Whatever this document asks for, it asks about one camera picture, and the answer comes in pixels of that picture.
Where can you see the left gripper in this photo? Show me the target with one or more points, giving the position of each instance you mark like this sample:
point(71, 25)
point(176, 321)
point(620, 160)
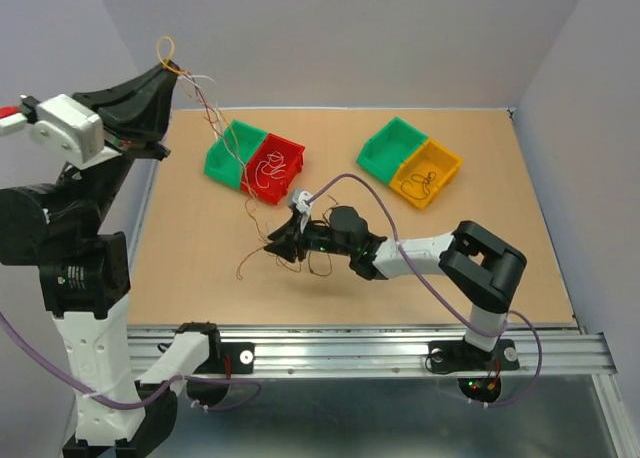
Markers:
point(148, 96)

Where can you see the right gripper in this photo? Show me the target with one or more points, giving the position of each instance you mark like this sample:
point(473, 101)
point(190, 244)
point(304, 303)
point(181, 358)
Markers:
point(285, 244)

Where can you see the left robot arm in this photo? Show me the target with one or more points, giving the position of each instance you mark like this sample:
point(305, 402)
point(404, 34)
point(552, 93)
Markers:
point(84, 273)

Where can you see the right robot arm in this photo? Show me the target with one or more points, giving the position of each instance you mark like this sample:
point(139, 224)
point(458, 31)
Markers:
point(485, 268)

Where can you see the red bin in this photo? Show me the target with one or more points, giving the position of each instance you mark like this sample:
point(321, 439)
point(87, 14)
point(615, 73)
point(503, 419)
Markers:
point(273, 168)

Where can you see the left green bin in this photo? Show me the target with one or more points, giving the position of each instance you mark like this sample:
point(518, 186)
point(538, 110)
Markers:
point(227, 158)

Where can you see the green bin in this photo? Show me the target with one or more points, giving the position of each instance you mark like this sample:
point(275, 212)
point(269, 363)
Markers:
point(227, 158)
point(383, 154)

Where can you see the right green bin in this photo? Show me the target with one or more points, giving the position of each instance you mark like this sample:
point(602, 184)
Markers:
point(383, 154)

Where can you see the yellow bin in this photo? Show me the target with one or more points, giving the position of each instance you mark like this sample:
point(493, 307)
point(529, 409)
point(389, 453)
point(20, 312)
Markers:
point(425, 173)

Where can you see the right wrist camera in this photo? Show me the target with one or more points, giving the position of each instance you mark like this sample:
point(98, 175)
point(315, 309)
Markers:
point(299, 202)

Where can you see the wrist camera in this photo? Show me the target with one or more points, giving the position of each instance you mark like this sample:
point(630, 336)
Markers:
point(299, 202)
point(62, 125)

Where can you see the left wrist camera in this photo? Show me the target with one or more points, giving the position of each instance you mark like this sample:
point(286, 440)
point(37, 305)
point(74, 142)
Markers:
point(62, 125)

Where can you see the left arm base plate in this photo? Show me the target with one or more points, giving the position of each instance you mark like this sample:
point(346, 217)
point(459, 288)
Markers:
point(229, 359)

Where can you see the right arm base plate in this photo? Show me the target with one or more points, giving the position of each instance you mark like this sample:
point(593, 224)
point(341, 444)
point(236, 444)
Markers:
point(451, 356)

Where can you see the aluminium frame rail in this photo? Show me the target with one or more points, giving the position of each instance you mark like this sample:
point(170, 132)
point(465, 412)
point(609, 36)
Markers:
point(192, 257)

